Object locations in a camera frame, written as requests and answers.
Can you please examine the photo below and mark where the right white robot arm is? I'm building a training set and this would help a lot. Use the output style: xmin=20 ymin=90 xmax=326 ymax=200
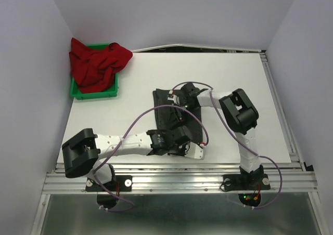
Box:
xmin=168 ymin=82 xmax=263 ymax=188

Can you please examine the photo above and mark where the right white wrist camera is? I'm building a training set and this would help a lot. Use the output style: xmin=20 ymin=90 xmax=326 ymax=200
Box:
xmin=167 ymin=90 xmax=181 ymax=105

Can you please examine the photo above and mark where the dark grey dotted skirt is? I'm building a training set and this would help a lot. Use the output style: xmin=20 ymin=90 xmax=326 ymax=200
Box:
xmin=152 ymin=88 xmax=204 ymax=143

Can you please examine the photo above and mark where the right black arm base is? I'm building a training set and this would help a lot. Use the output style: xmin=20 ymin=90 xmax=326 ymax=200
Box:
xmin=220 ymin=174 xmax=271 ymax=192

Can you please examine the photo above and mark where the aluminium rail frame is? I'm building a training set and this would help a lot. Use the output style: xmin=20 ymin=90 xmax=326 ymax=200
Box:
xmin=32 ymin=52 xmax=329 ymax=234

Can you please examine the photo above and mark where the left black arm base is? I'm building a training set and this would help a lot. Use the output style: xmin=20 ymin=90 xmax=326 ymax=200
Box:
xmin=85 ymin=175 xmax=133 ymax=193

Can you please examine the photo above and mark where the white back wall trim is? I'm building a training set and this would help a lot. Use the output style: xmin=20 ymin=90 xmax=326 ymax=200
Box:
xmin=132 ymin=44 xmax=266 ymax=53

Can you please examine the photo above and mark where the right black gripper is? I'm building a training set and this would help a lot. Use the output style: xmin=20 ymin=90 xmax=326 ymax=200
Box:
xmin=167 ymin=101 xmax=197 ymax=130

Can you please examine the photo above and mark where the red skirt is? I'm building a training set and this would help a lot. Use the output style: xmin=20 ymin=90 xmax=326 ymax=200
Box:
xmin=69 ymin=37 xmax=133 ymax=93

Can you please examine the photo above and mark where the green plastic bin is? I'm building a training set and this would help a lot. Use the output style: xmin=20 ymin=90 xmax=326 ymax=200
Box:
xmin=70 ymin=43 xmax=119 ymax=101

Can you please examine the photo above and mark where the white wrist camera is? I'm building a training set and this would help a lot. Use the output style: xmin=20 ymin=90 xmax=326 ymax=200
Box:
xmin=185 ymin=142 xmax=205 ymax=160
xmin=167 ymin=90 xmax=181 ymax=105

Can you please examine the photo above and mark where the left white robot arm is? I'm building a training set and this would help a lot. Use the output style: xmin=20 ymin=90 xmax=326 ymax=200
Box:
xmin=62 ymin=126 xmax=192 ymax=190

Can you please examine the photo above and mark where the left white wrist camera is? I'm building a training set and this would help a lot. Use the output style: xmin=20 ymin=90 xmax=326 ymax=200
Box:
xmin=185 ymin=142 xmax=205 ymax=160

